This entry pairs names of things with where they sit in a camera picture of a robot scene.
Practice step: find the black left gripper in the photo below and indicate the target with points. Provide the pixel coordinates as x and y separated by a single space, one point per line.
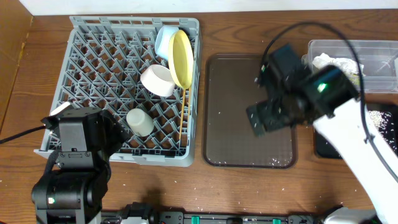
110 134

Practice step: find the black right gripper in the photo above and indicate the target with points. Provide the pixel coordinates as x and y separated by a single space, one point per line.
270 113

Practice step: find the white cup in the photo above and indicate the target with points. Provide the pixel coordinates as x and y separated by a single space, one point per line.
140 122

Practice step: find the yellow green snack wrapper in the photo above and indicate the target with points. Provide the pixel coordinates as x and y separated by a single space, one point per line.
347 66

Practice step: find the white pink bowl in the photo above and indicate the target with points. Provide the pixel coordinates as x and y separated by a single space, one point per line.
158 80

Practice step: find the wooden chopstick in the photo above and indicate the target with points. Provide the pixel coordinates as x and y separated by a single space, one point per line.
182 114
189 108

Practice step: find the yellow plate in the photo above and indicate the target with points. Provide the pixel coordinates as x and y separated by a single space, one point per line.
180 56

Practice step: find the light blue bowl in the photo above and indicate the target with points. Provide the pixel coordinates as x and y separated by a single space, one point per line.
163 39

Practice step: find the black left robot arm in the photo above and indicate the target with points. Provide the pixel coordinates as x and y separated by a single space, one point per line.
76 176

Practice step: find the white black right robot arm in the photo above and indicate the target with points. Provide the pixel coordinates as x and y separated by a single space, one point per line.
332 105

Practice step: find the grey dishwasher rack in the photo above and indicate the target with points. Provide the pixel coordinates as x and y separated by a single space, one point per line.
102 68

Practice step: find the dark brown tray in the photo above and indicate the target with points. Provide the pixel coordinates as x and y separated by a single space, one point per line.
228 138

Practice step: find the clear plastic bin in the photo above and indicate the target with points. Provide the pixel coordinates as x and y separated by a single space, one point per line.
379 58

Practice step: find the food scraps on plate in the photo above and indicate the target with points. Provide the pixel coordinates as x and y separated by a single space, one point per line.
383 121

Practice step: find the black bin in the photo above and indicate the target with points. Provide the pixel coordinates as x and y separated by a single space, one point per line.
324 149

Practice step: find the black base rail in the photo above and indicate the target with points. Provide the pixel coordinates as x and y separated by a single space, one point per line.
145 213

